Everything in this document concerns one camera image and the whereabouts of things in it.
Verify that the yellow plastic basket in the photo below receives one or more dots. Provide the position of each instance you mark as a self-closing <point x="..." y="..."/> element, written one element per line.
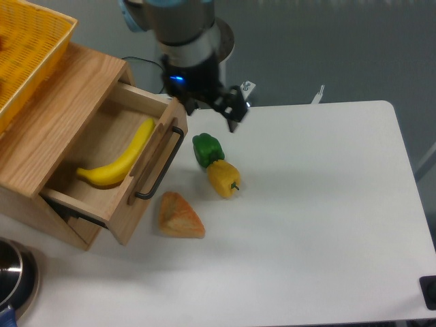
<point x="33" y="40"/>

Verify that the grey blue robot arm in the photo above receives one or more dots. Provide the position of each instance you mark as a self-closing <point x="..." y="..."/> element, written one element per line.
<point x="194" y="43"/>

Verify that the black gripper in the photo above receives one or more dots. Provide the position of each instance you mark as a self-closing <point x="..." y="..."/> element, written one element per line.
<point x="201" y="83"/>

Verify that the green bell pepper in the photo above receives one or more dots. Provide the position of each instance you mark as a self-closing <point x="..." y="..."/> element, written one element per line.
<point x="207" y="149"/>

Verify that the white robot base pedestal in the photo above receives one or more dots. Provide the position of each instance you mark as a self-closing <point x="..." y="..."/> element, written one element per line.
<point x="226" y="47"/>

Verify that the yellow bell pepper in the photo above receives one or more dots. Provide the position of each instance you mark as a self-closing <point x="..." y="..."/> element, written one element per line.
<point x="224" y="178"/>

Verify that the yellow banana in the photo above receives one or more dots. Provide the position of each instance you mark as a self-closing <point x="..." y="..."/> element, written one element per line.
<point x="115" y="172"/>

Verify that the dark metal pot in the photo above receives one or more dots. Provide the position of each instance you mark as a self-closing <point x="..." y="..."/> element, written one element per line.
<point x="20" y="277"/>

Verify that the wooden drawer cabinet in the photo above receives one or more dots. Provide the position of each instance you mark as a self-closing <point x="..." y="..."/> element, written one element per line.
<point x="44" y="131"/>

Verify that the triangular toast sandwich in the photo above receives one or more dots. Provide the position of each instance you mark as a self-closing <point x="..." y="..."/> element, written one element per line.
<point x="178" y="219"/>

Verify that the open wooden top drawer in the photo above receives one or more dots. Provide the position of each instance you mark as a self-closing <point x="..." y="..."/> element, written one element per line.
<point x="102" y="141"/>

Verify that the white metal table bracket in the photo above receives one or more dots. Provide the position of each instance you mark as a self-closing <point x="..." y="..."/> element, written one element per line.
<point x="247" y="88"/>

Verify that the black table corner clamp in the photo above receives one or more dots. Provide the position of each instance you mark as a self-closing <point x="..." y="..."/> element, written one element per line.
<point x="428" y="286"/>

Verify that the black drawer handle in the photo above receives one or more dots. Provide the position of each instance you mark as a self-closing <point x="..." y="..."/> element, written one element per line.
<point x="147" y="196"/>

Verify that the blue object at corner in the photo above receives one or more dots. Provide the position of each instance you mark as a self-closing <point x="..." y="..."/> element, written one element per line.
<point x="8" y="317"/>

